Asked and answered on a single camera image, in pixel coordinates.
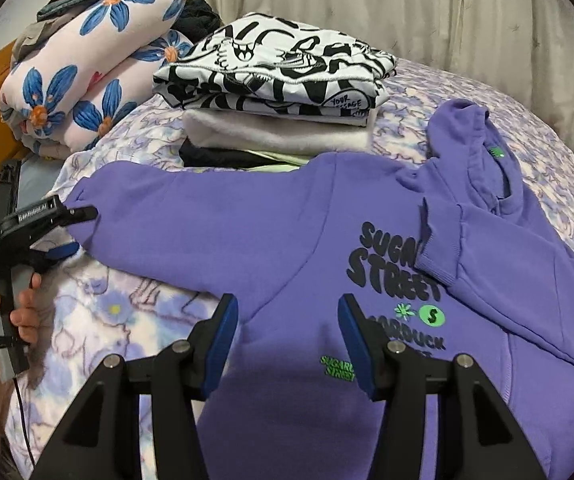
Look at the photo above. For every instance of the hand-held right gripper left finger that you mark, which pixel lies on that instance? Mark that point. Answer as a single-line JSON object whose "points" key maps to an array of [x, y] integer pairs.
{"points": [[223, 340]]}

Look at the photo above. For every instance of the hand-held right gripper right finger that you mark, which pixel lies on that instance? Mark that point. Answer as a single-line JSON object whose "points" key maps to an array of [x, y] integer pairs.
{"points": [[354, 345]]}

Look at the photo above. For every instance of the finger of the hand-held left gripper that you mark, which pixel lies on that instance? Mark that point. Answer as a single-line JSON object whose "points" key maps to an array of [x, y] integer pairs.
{"points": [[64, 251], [79, 214]]}

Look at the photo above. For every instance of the purple printed hoodie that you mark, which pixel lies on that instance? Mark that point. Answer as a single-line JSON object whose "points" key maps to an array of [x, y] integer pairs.
{"points": [[267, 240]]}

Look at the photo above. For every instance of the black white printed folded garment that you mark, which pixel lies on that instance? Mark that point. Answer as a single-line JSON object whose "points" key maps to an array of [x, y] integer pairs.
{"points": [[277, 65]]}

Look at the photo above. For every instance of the black fuzzy cloth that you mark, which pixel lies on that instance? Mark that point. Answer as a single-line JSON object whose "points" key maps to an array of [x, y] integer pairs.
{"points": [[199, 17]]}

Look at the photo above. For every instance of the purple floral bedsheet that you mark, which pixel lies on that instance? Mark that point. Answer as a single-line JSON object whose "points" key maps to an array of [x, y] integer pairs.
{"points": [[542, 160]]}

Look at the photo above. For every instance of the person's left hand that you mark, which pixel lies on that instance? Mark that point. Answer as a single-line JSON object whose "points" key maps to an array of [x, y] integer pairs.
{"points": [[24, 315]]}

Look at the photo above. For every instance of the pink blue-flowered folded blanket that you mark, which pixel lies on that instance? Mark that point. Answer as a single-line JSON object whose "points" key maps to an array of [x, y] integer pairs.
{"points": [[92, 50]]}

